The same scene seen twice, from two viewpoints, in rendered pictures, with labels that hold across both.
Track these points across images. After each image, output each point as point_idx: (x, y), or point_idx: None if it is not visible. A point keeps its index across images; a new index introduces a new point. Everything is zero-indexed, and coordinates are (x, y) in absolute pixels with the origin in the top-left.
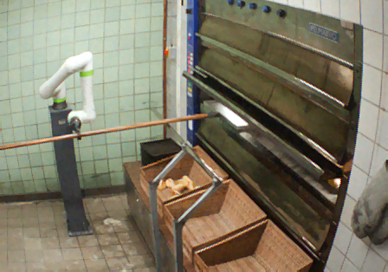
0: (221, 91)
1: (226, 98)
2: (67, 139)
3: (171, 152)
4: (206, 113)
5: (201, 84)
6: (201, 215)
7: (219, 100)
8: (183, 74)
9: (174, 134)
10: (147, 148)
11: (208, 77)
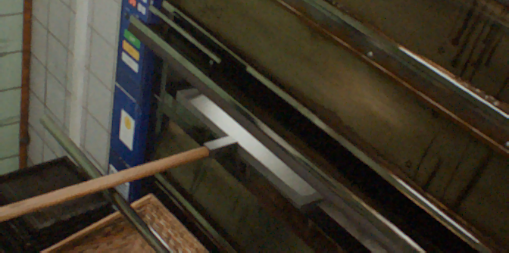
0: (264, 107)
1: (310, 158)
2: None
3: (79, 207)
4: (206, 148)
5: (208, 84)
6: None
7: (285, 156)
8: (132, 26)
9: (145, 234)
10: (11, 198)
11: (224, 61)
